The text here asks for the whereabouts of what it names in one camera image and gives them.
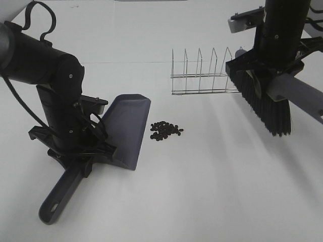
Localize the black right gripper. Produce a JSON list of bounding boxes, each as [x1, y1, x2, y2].
[[226, 37, 322, 79]]

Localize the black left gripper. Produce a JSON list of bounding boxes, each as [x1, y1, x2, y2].
[[28, 120, 117, 177]]

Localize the grey hand brush black bristles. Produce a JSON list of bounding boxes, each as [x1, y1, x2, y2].
[[226, 49, 322, 137]]

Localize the grey plastic dustpan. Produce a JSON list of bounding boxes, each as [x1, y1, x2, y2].
[[38, 94, 151, 225]]

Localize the pile of coffee beans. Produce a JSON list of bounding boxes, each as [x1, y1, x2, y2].
[[150, 121, 184, 141]]

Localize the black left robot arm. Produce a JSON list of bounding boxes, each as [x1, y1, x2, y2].
[[1, 21, 115, 177]]

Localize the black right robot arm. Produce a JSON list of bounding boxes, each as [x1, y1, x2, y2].
[[226, 1, 322, 80]]

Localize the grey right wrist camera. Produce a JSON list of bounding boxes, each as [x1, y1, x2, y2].
[[228, 7, 264, 33]]

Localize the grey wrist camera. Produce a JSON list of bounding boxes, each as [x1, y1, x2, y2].
[[228, 7, 264, 33], [80, 95, 108, 115]]

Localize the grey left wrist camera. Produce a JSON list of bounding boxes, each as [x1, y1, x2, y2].
[[80, 95, 108, 115]]

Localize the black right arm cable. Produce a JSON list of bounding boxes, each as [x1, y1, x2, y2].
[[305, 0, 323, 32]]

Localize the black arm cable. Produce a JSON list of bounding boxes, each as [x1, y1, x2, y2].
[[305, 0, 323, 32], [0, 1, 57, 127]]

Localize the chrome wire dish rack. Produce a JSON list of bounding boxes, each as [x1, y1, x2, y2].
[[170, 47, 239, 95]]

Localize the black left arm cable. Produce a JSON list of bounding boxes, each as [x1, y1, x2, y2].
[[0, 1, 57, 127]]

